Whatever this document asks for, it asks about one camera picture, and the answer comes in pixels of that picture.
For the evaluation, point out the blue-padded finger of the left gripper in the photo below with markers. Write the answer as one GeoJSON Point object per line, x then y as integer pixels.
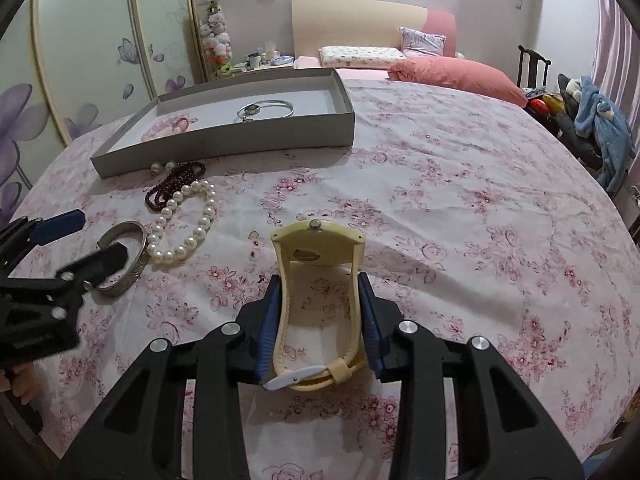
{"type": "Point", "coordinates": [22, 235]}

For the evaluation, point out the wide silver cuff bangle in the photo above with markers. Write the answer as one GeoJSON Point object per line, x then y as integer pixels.
{"type": "Point", "coordinates": [131, 235]}

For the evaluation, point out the folded coral pink quilt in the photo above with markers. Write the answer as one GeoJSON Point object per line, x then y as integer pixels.
{"type": "Point", "coordinates": [458, 74]}

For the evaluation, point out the beige and pink headboard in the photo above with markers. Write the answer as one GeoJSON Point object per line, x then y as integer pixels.
{"type": "Point", "coordinates": [364, 23]}

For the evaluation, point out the pink curtain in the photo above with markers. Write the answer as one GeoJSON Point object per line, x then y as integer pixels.
{"type": "Point", "coordinates": [616, 64]}

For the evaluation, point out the floral pink bedspread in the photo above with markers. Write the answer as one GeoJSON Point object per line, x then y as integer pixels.
{"type": "Point", "coordinates": [477, 222]}

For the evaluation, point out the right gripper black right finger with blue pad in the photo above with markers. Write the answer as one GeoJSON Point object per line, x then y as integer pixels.
{"type": "Point", "coordinates": [503, 431]}

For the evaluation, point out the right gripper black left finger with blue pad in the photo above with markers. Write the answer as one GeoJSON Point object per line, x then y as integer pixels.
{"type": "Point", "coordinates": [136, 431]}

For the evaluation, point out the sliding wardrobe with flowers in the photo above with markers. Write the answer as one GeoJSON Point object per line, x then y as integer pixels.
{"type": "Point", "coordinates": [71, 66]}

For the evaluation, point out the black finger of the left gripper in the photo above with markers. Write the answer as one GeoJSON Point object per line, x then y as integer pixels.
{"type": "Point", "coordinates": [96, 267]}

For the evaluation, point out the small purple white pillow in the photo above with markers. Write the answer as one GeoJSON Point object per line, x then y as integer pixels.
{"type": "Point", "coordinates": [415, 43]}

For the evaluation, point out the stack of plush toys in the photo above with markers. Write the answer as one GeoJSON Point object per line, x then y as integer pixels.
{"type": "Point", "coordinates": [215, 39]}

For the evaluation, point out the blue plush garment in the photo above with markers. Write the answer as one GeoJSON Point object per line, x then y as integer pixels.
{"type": "Point", "coordinates": [599, 116]}

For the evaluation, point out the dark wooden chair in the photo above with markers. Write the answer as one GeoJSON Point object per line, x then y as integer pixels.
{"type": "Point", "coordinates": [528, 68]}

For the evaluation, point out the white mug on nightstand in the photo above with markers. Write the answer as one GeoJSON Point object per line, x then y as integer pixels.
{"type": "Point", "coordinates": [254, 60]}

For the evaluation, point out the floral white pillow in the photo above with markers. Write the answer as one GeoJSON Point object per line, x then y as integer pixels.
{"type": "Point", "coordinates": [361, 58]}

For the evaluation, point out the person's left hand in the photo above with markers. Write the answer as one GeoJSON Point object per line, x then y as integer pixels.
{"type": "Point", "coordinates": [24, 384]}

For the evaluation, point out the grey cardboard tray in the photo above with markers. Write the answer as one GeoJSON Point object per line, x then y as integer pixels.
{"type": "Point", "coordinates": [300, 109]}

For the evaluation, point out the cream yellow wristwatch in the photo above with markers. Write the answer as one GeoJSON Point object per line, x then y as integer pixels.
{"type": "Point", "coordinates": [317, 341]}

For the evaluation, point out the small silver ring bangle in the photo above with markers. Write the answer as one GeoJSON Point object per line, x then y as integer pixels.
{"type": "Point", "coordinates": [248, 112]}

